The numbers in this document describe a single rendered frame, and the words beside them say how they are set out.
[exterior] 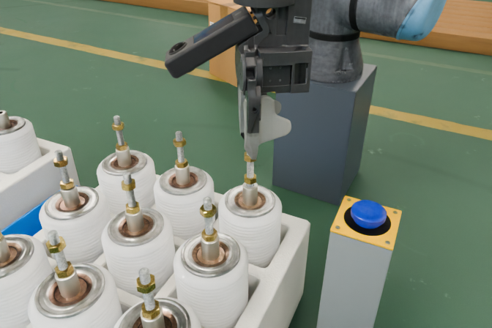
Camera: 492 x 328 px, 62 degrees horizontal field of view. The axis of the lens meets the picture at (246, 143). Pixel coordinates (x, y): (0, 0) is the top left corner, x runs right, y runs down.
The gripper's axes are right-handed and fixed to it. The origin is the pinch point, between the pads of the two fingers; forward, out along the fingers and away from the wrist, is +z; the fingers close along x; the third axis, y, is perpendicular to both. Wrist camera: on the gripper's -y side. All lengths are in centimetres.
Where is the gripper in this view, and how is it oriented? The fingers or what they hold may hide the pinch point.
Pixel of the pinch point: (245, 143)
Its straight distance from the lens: 55.8
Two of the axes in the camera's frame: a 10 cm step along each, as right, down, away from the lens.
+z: 0.0, 8.6, 5.2
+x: -1.5, -5.1, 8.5
